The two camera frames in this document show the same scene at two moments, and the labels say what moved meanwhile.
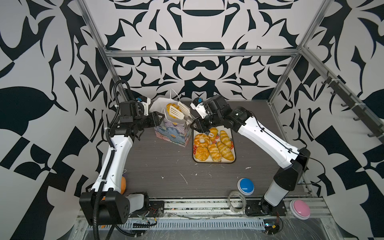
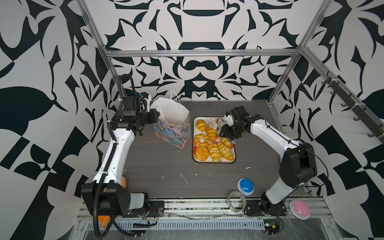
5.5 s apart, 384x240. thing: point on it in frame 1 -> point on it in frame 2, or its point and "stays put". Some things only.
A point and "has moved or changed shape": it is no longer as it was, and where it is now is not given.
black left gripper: x=153 y=120 stays put
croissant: x=215 y=155 stays put
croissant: x=214 y=131 stays put
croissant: x=174 y=105 has moved or changed shape
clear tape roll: x=230 y=205 stays put
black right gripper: x=200 y=124 -> x=225 y=132
